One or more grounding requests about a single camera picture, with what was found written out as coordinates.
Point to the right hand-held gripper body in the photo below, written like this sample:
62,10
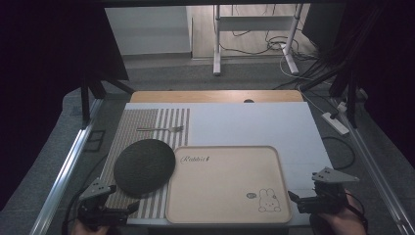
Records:
326,196

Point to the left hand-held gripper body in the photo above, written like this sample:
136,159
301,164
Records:
94,209

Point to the person's left hand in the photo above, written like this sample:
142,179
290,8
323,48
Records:
85,229

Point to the person's right hand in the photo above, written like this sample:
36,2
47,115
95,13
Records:
342,220

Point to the dark round plate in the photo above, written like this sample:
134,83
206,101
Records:
144,168

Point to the white power strip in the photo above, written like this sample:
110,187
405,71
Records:
336,124

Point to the beige tray with rabbit print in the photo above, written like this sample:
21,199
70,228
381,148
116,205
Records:
228,184

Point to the striped woven placemat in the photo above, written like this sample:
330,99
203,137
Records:
143,125

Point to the silver fork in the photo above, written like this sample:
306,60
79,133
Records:
163,129

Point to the white board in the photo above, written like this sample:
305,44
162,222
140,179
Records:
254,127

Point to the black stand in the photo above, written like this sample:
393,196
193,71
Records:
350,88
94,84

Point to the wooden table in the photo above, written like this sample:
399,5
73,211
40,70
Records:
202,97

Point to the dark curtain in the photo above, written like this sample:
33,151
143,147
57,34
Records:
385,71
39,81

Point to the white cabinet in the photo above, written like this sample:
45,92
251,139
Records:
150,29

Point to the aluminium rail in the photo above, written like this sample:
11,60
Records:
375,163
62,173

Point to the white desk frame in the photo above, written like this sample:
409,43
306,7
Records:
254,23

